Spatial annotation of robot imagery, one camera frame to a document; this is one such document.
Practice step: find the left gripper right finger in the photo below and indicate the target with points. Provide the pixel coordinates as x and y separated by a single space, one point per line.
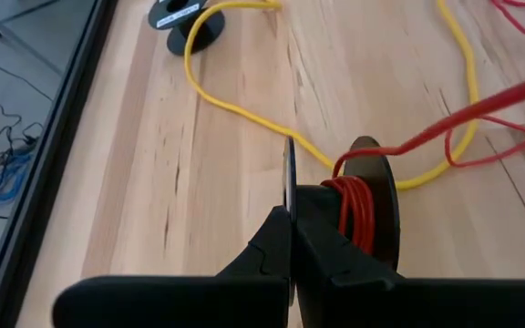
381 303

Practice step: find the black spool with white label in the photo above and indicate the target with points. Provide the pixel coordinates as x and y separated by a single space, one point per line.
198 32

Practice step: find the black aluminium table frame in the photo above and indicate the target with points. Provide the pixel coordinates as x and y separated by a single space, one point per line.
44 173

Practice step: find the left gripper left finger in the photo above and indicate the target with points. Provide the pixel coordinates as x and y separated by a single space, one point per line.
189 303

